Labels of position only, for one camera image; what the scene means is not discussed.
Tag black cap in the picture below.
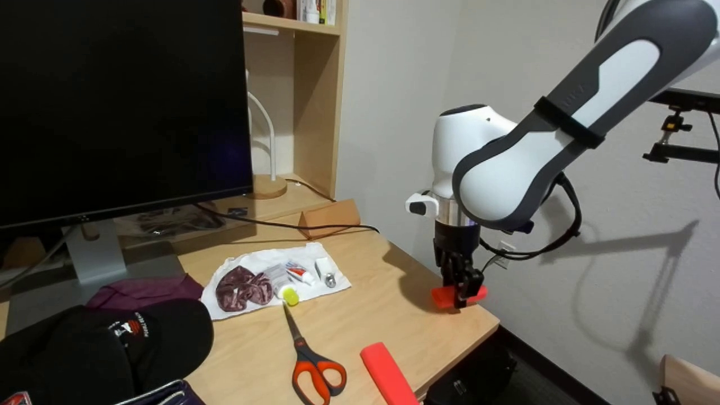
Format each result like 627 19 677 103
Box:
0 300 214 405

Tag black computer monitor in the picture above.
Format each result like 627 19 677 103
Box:
0 0 253 283

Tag white plastic bag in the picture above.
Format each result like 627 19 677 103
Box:
201 242 351 319

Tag purple cloth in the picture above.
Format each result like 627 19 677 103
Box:
88 274 203 311

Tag white desk lamp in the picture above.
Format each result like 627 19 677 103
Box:
248 93 289 197

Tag wooden bookshelf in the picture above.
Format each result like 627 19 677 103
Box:
241 0 348 195

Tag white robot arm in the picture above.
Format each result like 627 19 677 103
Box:
405 0 720 311

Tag black camera stand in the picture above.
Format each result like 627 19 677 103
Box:
645 89 720 197

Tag brown cardboard box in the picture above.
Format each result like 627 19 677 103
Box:
299 200 361 238

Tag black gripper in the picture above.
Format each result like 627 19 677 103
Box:
434 223 484 309

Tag orange handled scissors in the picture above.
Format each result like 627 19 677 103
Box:
283 309 347 405

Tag black power cable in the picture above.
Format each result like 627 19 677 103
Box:
196 200 383 236

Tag yellow green ball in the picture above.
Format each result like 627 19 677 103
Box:
281 286 299 305

